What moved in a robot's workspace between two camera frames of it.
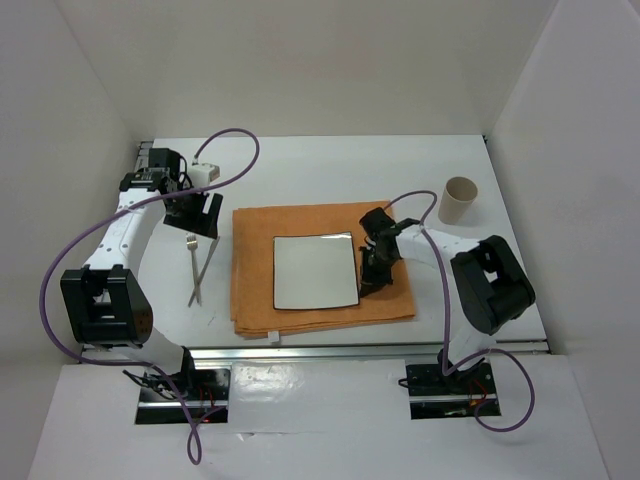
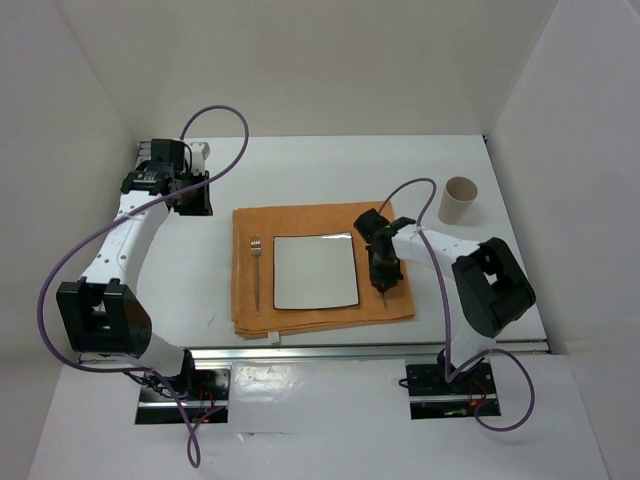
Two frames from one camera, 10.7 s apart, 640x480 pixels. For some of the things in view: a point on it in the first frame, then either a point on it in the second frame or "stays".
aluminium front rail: x=384 y=354 stays
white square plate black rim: x=316 y=270 stays
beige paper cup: x=458 y=195 stays
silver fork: x=192 y=245 → x=256 y=249
